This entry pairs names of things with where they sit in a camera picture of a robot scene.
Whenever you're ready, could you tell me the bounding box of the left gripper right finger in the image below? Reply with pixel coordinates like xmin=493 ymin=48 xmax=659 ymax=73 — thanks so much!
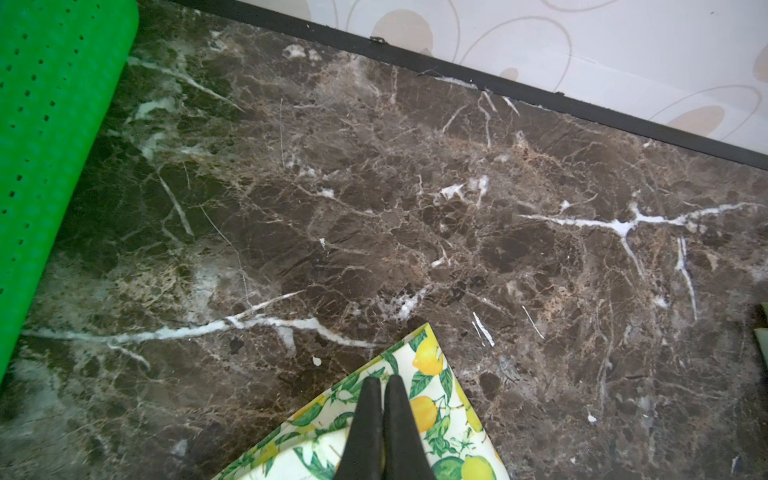
xmin=383 ymin=375 xmax=436 ymax=480

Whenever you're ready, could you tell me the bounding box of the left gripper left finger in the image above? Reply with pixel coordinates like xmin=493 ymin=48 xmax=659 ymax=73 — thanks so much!
xmin=334 ymin=377 xmax=383 ymax=480

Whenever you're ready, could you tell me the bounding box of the green yellow patterned skirt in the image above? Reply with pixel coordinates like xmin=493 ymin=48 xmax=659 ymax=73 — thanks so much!
xmin=217 ymin=324 xmax=509 ymax=479

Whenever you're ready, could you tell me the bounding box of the pastel floral skirt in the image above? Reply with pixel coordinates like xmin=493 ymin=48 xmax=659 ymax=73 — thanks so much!
xmin=753 ymin=302 xmax=768 ymax=366

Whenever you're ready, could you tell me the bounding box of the green plastic basket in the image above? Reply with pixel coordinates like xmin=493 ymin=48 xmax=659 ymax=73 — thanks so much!
xmin=1 ymin=0 xmax=139 ymax=369

